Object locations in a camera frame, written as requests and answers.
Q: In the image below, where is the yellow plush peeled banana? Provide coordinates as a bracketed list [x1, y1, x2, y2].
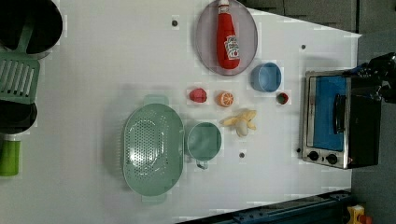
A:
[220, 110, 257, 137]

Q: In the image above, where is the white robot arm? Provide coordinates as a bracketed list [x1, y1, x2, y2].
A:
[342, 52, 396, 104]

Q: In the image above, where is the black and steel toaster oven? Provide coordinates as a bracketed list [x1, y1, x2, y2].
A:
[302, 71, 381, 169]

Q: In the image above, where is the large red toy strawberry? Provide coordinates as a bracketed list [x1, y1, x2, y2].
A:
[189, 88, 207, 103]

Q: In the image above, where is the orange slice toy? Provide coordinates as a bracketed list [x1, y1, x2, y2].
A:
[217, 91, 234, 107]

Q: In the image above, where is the green oval colander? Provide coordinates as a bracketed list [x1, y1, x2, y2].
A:
[122, 94, 185, 202]

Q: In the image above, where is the red plush ketchup bottle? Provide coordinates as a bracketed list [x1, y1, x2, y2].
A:
[217, 0, 240, 70]

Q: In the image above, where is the blue round bowl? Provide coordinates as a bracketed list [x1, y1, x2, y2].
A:
[250, 63, 282, 92]

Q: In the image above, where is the small red toy strawberry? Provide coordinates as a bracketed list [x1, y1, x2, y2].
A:
[276, 92, 289, 105]

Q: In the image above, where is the black round pot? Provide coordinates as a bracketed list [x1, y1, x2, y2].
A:
[0, 0, 64, 59]

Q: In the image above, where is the black round pan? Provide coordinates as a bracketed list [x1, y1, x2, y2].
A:
[0, 101, 37, 134]

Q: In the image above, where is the yellow and red toy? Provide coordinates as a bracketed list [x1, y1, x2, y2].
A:
[347, 205, 373, 224]

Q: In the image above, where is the green cup with handle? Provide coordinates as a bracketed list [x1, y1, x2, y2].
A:
[185, 122, 222, 170]

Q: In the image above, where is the blue metal frame rail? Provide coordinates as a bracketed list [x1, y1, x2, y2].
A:
[178, 190, 355, 224]

